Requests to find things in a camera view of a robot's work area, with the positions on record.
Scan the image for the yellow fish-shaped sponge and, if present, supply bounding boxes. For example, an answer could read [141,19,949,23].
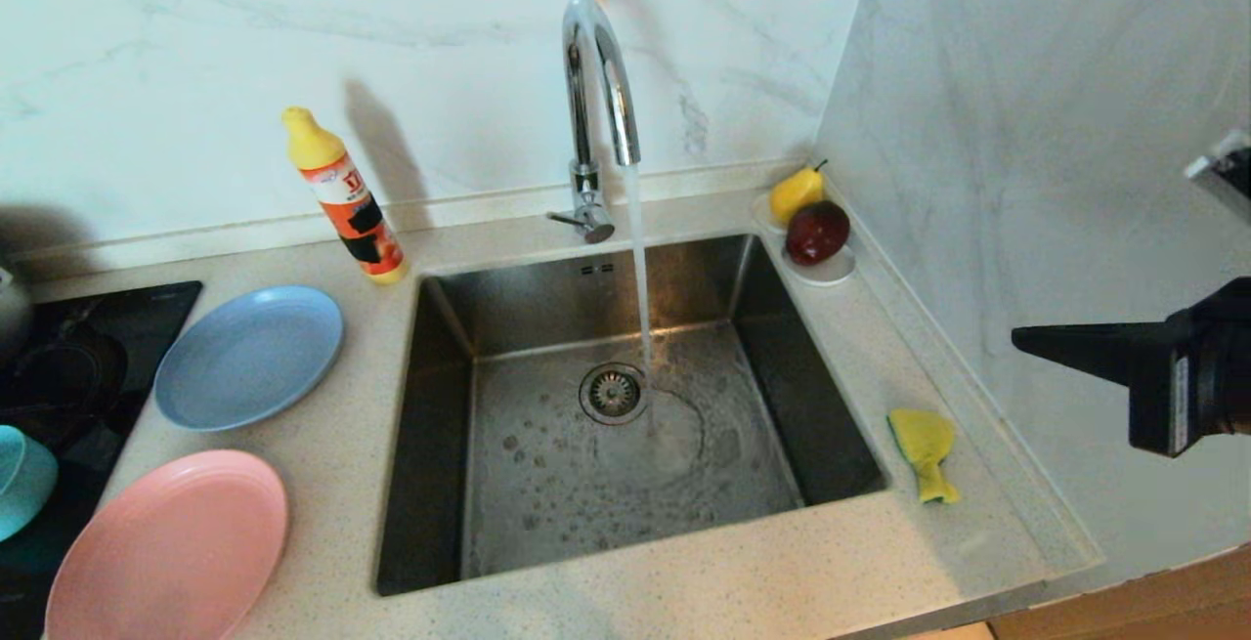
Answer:
[886,408,961,505]

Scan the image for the chrome faucet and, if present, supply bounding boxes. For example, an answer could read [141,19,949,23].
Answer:
[547,0,642,246]

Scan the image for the yellow orange dish soap bottle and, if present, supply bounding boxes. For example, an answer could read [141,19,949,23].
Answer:
[282,107,408,286]

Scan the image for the metal sink drain strainer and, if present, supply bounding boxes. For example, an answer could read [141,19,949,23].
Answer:
[579,363,649,426]

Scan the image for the stainless steel sink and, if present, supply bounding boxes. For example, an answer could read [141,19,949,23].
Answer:
[376,235,890,597]

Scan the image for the wooden cabinet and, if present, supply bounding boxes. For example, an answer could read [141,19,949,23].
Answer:
[987,542,1251,640]

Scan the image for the dark red apple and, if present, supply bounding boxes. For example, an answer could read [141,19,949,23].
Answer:
[784,200,851,267]

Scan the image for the yellow pear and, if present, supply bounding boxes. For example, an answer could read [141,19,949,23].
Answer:
[769,159,829,227]

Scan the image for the running water stream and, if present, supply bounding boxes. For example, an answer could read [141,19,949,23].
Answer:
[624,163,658,382]

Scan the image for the blue plastic plate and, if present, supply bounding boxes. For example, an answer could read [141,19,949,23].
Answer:
[153,285,345,432]

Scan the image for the pink plastic plate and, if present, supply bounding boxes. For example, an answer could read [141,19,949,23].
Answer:
[46,449,290,640]

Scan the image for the black induction cooktop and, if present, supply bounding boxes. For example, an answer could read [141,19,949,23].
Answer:
[0,280,204,640]

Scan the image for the teal ceramic bowl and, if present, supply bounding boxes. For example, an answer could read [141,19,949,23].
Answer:
[0,425,60,543]

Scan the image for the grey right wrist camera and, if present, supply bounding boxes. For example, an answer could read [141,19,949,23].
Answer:
[1185,127,1251,221]

